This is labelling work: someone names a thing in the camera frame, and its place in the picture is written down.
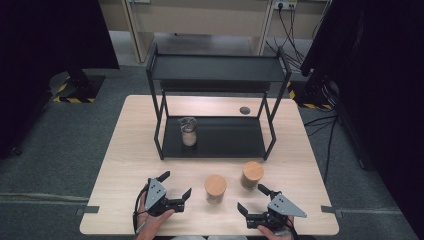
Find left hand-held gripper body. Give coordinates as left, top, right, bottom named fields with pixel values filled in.
left=143, top=178, right=185, bottom=218

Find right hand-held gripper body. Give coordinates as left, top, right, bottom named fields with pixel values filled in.
left=245, top=192, right=308, bottom=232

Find wooden lid jar with bark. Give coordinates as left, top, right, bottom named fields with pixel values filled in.
left=203, top=174, right=228, bottom=205

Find metal lid glass powder jar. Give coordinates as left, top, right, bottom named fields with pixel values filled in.
left=178, top=116, right=198, bottom=148

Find black metal shelf rack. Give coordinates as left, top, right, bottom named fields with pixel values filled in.
left=145, top=42, right=293, bottom=161

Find person's right hand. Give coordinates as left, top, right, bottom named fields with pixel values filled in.
left=256, top=216, right=296, bottom=240

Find person's left hand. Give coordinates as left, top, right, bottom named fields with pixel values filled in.
left=134, top=194, right=176, bottom=240

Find wooden lid jar dark spice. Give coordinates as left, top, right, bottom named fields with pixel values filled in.
left=240, top=160, right=266, bottom=191

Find grey floor tape piece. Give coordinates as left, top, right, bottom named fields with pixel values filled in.
left=74, top=205, right=100, bottom=216
left=320, top=205, right=344, bottom=219

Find black stand with striped base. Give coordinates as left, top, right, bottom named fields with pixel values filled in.
left=49, top=64, right=106, bottom=104
left=287, top=69, right=338, bottom=110

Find black curtain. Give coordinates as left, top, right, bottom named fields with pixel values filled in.
left=299, top=0, right=424, bottom=239
left=0, top=0, right=120, bottom=160

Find white power strip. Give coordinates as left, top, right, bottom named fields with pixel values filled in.
left=273, top=0, right=298, bottom=10

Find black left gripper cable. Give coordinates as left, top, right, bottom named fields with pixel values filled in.
left=132, top=184, right=149, bottom=234

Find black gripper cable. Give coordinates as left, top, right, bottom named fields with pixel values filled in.
left=284, top=222, right=301, bottom=240
left=132, top=184, right=149, bottom=234

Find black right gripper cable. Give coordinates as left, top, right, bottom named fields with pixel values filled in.
left=284, top=222, right=301, bottom=240

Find black floor cables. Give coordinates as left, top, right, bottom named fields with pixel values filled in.
left=303, top=113, right=340, bottom=185

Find black power cables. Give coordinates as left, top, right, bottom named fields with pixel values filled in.
left=265, top=3, right=306, bottom=73

